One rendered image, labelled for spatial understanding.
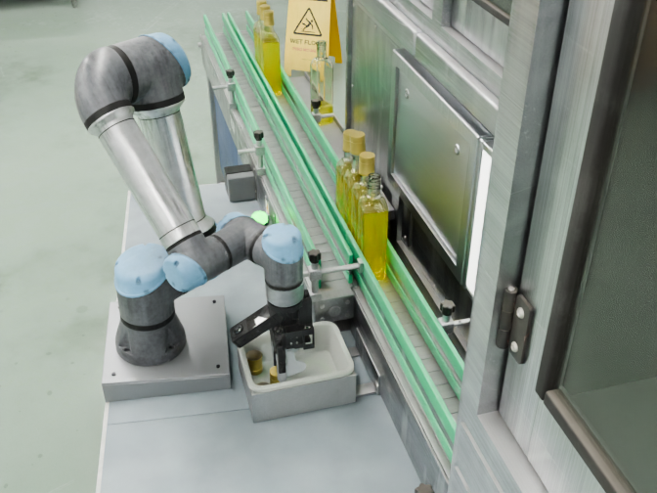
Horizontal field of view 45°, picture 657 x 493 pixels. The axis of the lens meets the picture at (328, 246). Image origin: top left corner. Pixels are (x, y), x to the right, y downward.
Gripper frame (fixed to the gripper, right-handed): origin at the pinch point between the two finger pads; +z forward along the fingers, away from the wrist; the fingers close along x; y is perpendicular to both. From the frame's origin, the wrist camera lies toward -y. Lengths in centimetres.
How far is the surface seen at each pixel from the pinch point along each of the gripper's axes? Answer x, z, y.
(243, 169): 85, -3, 6
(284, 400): -7.1, 1.0, 0.0
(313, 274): 11.9, -15.6, 10.5
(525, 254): -75, -80, 9
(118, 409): 3.2, 5.5, -33.6
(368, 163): 23.6, -34.3, 25.6
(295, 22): 357, 47, 78
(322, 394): -6.9, 1.4, 7.9
